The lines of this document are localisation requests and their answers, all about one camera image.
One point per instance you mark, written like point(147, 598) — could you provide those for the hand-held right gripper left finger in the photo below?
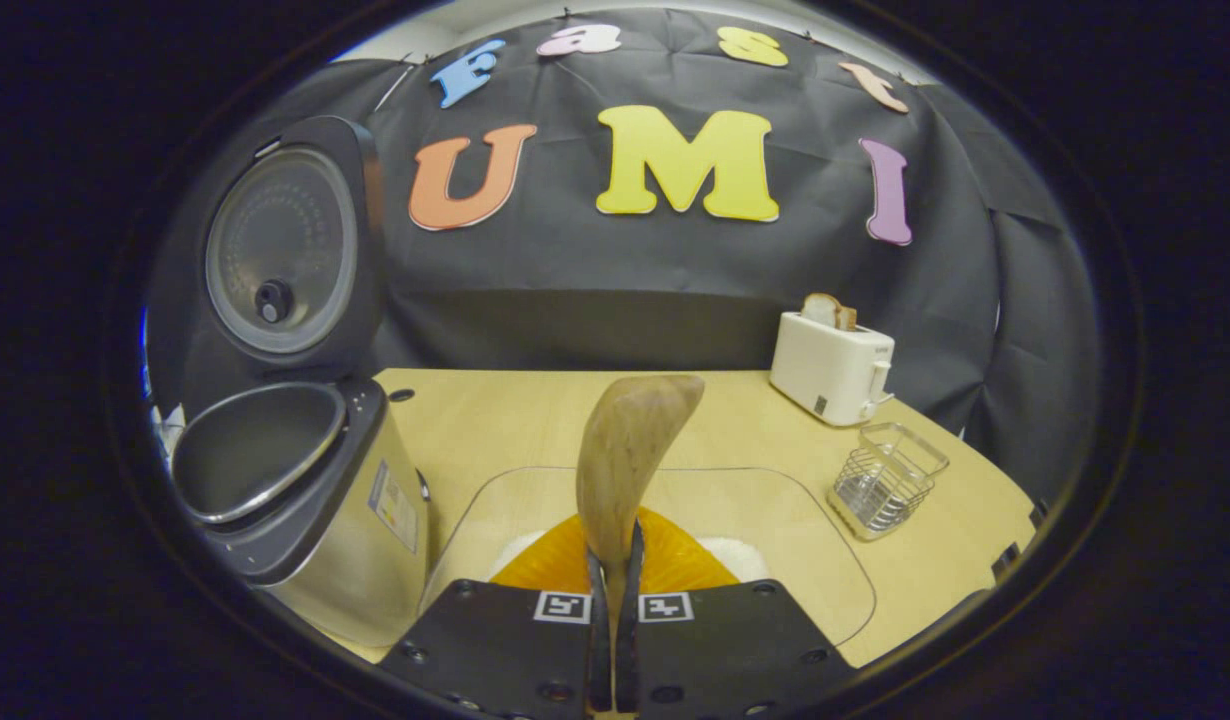
point(598, 650)

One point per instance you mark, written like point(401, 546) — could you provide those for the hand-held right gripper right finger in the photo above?
point(627, 650)

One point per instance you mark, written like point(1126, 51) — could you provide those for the wooden spoon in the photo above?
point(630, 440)

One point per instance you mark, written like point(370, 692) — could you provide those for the silver black rice cooker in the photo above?
point(345, 560)

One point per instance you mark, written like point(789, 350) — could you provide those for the clear plastic rice container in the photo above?
point(805, 560)

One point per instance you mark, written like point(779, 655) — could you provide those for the white toaster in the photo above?
point(825, 375)

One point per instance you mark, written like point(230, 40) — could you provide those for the bread slice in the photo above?
point(825, 312)

